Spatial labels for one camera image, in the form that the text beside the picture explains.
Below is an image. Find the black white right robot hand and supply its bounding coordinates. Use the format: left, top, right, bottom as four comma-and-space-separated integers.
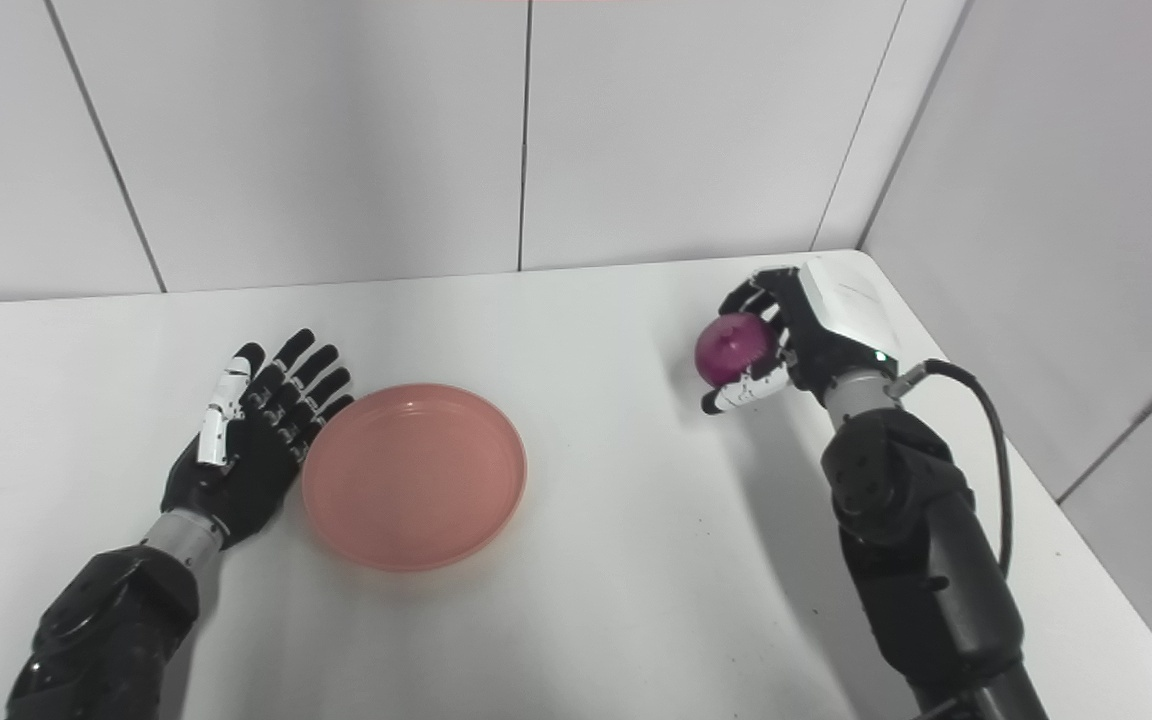
701, 258, 902, 416

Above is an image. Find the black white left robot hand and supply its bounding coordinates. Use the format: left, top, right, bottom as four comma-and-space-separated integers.
161, 329, 356, 549

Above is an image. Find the purple red onion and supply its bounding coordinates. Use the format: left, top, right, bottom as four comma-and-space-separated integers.
695, 312, 777, 387

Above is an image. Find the pink round plate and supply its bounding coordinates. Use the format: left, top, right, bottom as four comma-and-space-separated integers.
301, 383, 528, 573

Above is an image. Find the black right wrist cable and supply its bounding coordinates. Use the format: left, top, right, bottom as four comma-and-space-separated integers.
891, 359, 1013, 579

